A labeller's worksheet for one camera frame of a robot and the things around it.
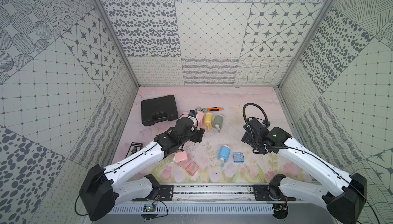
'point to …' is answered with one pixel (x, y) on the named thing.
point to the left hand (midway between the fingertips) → (202, 129)
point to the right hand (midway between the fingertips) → (250, 142)
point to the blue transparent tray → (238, 157)
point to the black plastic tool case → (159, 109)
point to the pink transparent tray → (192, 168)
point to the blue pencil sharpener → (224, 153)
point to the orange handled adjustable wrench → (210, 109)
